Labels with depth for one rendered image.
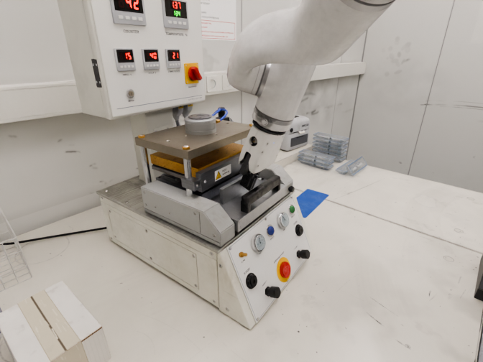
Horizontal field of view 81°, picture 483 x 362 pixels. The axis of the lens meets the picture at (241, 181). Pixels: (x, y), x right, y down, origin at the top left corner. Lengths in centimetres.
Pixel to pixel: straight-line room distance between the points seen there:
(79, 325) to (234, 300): 29
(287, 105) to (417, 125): 243
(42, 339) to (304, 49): 64
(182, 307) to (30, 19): 91
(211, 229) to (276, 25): 38
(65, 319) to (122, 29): 61
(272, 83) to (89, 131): 79
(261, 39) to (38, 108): 77
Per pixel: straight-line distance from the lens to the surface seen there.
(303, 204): 114
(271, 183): 69
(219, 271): 63
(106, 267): 91
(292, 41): 44
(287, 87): 55
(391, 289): 85
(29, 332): 69
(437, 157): 297
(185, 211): 62
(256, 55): 46
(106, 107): 74
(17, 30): 111
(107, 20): 74
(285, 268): 75
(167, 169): 73
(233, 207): 66
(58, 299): 72
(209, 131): 71
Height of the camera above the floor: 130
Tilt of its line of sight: 25 degrees down
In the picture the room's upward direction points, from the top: straight up
